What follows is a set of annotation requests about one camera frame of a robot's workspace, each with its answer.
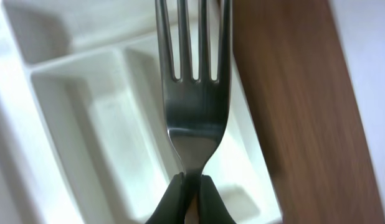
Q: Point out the white plastic cutlery tray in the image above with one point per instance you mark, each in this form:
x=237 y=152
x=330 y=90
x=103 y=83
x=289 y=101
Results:
x=82 y=132

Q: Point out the steel fork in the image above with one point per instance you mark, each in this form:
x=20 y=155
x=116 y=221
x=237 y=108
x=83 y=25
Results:
x=195 y=110

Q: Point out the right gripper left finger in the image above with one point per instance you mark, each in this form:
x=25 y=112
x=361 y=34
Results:
x=174 y=203

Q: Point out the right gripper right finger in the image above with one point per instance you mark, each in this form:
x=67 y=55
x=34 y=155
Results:
x=211 y=207

